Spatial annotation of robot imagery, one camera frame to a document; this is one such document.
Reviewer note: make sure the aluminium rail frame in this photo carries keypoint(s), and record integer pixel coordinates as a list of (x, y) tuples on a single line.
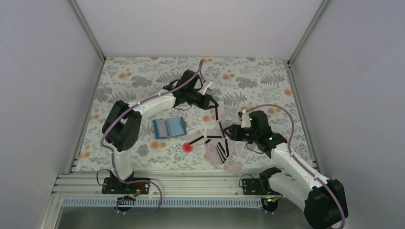
[(173, 183)]

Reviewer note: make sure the black striped card pile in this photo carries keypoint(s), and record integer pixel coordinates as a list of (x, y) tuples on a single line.
[(218, 147)]

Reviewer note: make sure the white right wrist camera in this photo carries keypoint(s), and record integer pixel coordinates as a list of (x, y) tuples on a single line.
[(246, 122)]

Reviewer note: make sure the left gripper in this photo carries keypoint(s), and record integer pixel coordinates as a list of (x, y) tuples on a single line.
[(204, 104)]

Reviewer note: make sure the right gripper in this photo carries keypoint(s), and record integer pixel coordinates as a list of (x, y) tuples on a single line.
[(234, 132)]

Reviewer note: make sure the floral table mat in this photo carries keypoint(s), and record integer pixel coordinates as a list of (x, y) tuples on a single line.
[(238, 83)]

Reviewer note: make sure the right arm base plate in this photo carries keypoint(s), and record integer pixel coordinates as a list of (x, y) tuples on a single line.
[(257, 186)]

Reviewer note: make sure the black stripe white card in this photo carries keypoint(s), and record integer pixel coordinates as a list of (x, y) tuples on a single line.
[(219, 112)]

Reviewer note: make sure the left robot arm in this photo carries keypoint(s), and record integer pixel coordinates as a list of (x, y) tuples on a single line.
[(121, 128)]

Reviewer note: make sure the teal card holder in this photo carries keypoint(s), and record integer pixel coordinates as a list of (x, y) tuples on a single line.
[(169, 128)]

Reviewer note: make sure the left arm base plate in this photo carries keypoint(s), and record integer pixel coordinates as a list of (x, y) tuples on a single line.
[(112, 185)]

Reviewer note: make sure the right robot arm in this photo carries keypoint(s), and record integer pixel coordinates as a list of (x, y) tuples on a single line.
[(321, 199)]

